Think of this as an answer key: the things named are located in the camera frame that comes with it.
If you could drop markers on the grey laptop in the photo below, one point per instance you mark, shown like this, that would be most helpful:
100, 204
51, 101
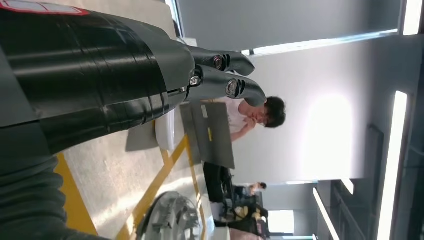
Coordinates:
212, 139

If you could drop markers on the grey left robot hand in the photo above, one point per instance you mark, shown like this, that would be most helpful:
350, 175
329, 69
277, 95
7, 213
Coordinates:
82, 66

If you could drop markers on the person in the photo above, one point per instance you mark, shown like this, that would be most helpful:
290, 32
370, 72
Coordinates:
275, 112
261, 186

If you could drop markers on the grey wheel cover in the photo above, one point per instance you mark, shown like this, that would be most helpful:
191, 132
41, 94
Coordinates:
172, 218

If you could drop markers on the yellow tape on workbench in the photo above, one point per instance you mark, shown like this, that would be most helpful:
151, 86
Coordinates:
76, 205

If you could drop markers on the black and yellow bag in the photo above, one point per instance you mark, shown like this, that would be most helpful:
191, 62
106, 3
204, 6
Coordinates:
248, 218

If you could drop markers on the ceiling light strip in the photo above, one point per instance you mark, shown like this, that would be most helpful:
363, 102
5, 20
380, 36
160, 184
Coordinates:
414, 16
326, 215
392, 165

